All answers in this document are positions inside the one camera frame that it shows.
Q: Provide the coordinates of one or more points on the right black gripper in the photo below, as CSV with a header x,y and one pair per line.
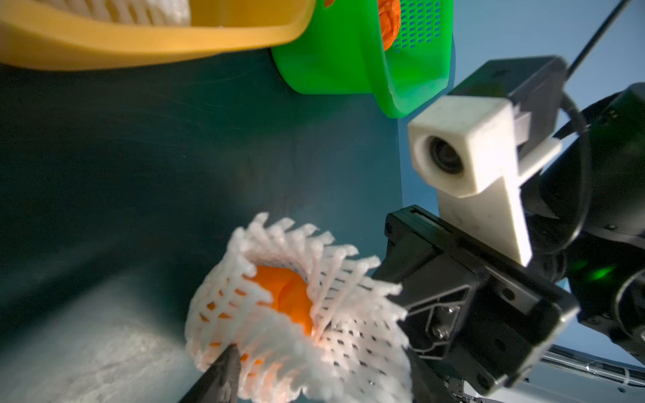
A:
x,y
472,313

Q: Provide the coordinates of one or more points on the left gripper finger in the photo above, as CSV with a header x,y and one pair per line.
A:
x,y
220,383

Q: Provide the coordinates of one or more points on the netted orange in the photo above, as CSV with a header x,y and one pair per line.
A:
x,y
305,315

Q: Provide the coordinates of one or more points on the white foam net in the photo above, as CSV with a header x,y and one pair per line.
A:
x,y
129,12

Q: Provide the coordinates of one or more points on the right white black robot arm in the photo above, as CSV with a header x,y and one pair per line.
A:
x,y
603,269

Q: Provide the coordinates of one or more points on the right green plastic basket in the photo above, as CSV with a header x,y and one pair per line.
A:
x,y
342,52

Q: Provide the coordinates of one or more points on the yellow plastic tub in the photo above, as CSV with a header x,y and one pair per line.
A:
x,y
37,36

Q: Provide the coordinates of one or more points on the aluminium mounting rail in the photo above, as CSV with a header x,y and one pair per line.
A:
x,y
565,375

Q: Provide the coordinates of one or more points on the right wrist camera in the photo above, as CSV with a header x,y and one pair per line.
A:
x,y
478,144

